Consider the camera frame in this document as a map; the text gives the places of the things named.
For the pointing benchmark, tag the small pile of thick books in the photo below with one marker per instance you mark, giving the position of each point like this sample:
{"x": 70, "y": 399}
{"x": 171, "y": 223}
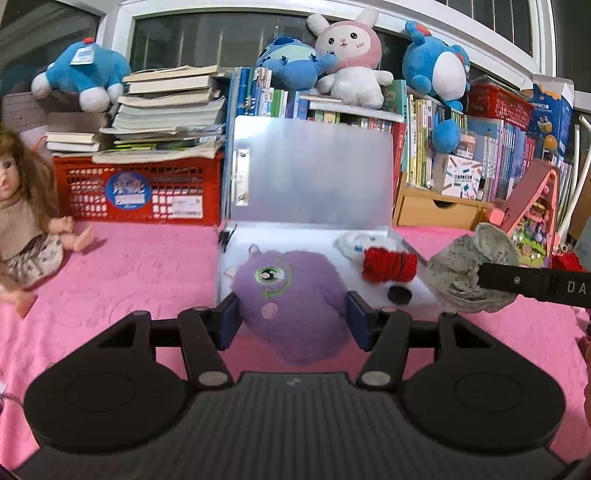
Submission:
{"x": 74, "y": 136}

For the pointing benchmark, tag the black round disc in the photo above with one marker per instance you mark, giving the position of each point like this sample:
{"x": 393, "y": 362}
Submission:
{"x": 400, "y": 294}

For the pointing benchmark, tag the blue white-bellied plush toy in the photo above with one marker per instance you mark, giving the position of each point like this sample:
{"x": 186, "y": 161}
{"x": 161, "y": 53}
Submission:
{"x": 436, "y": 64}

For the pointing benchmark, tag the blue printed carton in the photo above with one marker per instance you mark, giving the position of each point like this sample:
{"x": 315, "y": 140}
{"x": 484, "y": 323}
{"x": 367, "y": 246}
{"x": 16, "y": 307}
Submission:
{"x": 551, "y": 120}

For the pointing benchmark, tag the red yarn bundle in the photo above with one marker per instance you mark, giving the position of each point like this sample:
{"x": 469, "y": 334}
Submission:
{"x": 390, "y": 265}

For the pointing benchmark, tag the white framed window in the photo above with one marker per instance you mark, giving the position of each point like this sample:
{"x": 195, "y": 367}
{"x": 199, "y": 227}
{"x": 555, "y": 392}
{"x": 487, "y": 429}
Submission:
{"x": 207, "y": 37}

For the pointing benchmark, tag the pink triangular dollhouse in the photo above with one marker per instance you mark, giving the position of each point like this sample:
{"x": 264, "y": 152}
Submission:
{"x": 531, "y": 217}

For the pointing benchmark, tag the row of upright blue books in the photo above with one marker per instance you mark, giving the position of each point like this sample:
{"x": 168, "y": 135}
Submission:
{"x": 258, "y": 97}

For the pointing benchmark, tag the purple monster plush toy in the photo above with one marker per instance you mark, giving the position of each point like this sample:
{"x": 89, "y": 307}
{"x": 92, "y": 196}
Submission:
{"x": 295, "y": 300}

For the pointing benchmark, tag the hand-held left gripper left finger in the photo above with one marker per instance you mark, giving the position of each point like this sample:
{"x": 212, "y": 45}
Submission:
{"x": 229, "y": 321}

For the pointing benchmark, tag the red plastic crate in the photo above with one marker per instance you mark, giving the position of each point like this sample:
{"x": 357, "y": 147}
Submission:
{"x": 92, "y": 198}

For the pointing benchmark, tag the long-haired baby doll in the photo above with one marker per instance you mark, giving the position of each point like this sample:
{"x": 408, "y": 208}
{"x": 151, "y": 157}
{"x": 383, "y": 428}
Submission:
{"x": 23, "y": 221}

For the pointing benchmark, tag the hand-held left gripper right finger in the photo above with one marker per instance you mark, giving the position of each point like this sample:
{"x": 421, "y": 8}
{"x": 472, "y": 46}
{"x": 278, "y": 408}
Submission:
{"x": 358, "y": 318}

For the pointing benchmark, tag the row of upright colourful books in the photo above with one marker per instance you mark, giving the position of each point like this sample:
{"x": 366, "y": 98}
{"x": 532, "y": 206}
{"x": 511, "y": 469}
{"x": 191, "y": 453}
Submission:
{"x": 503, "y": 157}

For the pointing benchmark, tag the pink hooded rabbit plush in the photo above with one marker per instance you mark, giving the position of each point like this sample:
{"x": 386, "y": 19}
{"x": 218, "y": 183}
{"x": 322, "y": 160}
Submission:
{"x": 351, "y": 60}

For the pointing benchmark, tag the grey-green speckled cloth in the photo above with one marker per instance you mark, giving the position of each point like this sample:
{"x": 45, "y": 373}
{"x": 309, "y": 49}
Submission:
{"x": 461, "y": 267}

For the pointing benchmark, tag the blue plush toy with tag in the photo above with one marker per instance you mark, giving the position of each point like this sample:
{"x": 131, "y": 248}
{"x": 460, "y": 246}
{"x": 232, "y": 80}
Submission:
{"x": 87, "y": 69}

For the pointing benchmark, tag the wooden drawer box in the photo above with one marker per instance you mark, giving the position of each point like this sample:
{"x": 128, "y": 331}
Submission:
{"x": 434, "y": 212}

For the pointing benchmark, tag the white patterned small box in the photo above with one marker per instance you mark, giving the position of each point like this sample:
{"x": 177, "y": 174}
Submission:
{"x": 461, "y": 177}

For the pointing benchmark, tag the red plastic basket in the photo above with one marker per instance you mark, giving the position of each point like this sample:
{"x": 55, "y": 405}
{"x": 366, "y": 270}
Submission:
{"x": 501, "y": 106}

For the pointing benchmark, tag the stack of worn books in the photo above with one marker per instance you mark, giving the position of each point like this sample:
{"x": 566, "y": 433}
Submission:
{"x": 171, "y": 115}

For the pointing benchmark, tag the red knitted fabric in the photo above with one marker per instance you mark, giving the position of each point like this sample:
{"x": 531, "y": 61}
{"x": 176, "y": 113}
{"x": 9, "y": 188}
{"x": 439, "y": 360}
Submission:
{"x": 572, "y": 261}

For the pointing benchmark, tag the pink blanket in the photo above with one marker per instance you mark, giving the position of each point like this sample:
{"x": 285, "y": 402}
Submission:
{"x": 138, "y": 277}

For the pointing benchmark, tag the white file box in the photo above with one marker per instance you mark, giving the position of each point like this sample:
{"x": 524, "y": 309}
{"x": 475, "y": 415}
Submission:
{"x": 314, "y": 175}

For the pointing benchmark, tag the white plastic pipe frame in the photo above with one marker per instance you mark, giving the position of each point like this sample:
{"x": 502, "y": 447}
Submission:
{"x": 577, "y": 184}

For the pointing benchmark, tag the person's right hand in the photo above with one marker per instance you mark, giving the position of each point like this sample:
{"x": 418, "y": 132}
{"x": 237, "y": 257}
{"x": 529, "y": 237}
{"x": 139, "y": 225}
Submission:
{"x": 586, "y": 346}

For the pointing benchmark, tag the white fluffy toy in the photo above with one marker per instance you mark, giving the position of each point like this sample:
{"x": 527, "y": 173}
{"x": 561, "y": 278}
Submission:
{"x": 360, "y": 244}

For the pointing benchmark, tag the blue alien plush toy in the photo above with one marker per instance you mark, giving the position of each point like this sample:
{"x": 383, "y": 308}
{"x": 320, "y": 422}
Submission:
{"x": 295, "y": 64}

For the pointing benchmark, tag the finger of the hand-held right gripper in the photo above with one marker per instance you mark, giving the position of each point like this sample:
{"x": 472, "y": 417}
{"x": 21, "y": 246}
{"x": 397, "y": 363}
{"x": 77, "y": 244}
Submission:
{"x": 503, "y": 277}

